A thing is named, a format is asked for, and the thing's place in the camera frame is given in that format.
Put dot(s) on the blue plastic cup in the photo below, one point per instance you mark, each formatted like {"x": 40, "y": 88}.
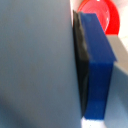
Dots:
{"x": 36, "y": 63}

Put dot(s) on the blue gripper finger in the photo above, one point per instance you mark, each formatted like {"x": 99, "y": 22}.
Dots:
{"x": 98, "y": 66}

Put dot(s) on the red plastic bowl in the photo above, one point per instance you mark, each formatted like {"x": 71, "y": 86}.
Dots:
{"x": 106, "y": 15}

